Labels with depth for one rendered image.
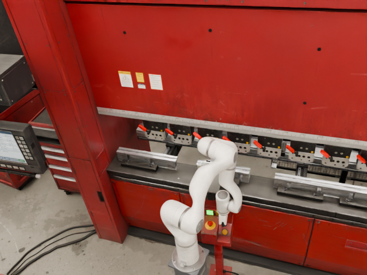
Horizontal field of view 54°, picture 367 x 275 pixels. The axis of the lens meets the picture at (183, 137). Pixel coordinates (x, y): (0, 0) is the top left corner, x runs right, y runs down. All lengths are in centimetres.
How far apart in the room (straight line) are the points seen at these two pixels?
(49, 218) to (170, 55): 237
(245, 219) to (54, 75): 166
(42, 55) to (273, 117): 142
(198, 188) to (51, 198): 256
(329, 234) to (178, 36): 167
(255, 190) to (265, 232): 39
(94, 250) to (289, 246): 173
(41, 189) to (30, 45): 225
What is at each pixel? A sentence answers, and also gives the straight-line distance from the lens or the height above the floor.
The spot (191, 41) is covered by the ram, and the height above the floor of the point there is 195.
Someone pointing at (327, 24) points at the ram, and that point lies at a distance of 193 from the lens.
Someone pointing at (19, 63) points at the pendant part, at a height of 193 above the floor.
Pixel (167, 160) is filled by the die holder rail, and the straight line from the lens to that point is 274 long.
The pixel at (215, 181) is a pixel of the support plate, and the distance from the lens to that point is 250.
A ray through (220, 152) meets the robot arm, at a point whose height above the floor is 158.
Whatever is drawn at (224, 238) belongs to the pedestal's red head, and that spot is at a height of 70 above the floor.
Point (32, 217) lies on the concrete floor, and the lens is 406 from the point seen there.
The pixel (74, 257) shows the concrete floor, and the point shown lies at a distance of 359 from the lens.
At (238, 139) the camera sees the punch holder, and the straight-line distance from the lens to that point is 238.
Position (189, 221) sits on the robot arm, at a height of 141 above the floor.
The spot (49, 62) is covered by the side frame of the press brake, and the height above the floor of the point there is 186.
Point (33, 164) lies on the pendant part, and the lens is 249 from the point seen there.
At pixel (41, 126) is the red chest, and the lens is 343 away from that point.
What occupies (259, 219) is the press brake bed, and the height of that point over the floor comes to 64.
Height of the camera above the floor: 283
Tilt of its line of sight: 40 degrees down
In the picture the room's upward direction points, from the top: 7 degrees counter-clockwise
